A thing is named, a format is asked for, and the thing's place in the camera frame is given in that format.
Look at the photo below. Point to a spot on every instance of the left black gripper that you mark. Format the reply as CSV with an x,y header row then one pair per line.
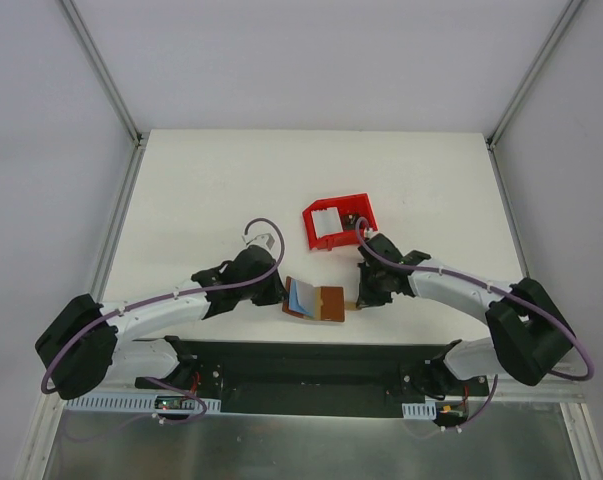
x,y
273,291

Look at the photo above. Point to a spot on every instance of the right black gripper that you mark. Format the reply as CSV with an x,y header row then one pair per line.
x,y
369,288

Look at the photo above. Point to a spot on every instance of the brown leather card holder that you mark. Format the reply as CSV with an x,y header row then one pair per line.
x,y
316,303

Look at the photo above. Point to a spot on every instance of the red plastic bin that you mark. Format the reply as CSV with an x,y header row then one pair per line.
x,y
354,203

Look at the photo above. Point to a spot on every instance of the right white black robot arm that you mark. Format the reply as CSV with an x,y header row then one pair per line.
x,y
528,336

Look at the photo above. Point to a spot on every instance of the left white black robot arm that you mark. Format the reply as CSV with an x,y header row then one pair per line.
x,y
89,344

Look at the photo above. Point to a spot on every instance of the black VIP card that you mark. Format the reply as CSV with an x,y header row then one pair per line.
x,y
353,221

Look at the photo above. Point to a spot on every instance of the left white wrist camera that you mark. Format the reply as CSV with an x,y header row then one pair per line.
x,y
265,241

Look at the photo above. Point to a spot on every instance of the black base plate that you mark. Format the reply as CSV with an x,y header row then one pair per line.
x,y
341,380

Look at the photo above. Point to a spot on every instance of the right white cable duct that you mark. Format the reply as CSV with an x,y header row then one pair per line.
x,y
426,411

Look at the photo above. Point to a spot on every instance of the white cable duct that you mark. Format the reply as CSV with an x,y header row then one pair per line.
x,y
111,402
426,411

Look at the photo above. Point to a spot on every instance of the left white cable duct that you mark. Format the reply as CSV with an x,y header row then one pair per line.
x,y
111,402

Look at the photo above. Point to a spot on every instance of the left aluminium frame post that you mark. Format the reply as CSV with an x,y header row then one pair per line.
x,y
88,45

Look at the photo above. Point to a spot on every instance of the aluminium frame post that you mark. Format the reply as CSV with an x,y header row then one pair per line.
x,y
88,45
559,30

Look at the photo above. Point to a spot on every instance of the right aluminium frame post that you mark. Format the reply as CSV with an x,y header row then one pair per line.
x,y
559,30

